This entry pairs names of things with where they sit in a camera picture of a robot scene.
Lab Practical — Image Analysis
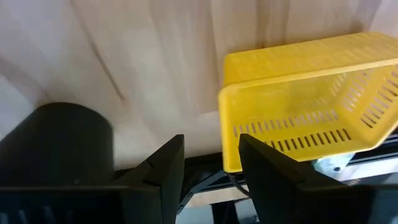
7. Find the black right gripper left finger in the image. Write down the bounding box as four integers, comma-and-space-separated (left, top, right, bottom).
114, 134, 186, 224

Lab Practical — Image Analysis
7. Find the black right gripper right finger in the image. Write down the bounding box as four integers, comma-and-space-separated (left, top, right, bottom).
238, 133, 345, 224

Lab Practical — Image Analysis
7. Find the yellow plastic slotted basket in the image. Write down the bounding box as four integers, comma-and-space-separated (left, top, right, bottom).
218, 30, 398, 174

